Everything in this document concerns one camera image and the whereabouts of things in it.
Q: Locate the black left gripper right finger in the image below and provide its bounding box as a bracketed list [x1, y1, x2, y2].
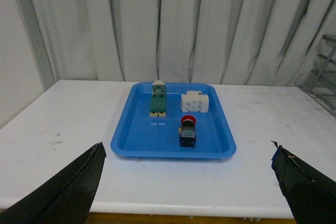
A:
[271, 142, 335, 223]

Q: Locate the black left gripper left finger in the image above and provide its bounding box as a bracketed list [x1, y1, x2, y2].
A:
[1, 143, 106, 223]

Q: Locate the red emergency stop button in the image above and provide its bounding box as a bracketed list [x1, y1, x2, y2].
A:
[178, 115, 196, 147]

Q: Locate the silver mesh tiered rack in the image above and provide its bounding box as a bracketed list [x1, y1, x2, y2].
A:
[299, 34, 335, 117]

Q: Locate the blue plastic tray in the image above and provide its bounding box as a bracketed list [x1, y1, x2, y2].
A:
[111, 82, 236, 159]

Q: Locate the white circuit breaker block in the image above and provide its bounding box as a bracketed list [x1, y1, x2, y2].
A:
[181, 90, 209, 113]

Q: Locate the white pleated curtain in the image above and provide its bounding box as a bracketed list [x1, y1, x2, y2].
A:
[0, 0, 336, 130]

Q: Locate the green knife switch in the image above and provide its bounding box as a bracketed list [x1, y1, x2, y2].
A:
[150, 80, 166, 117]

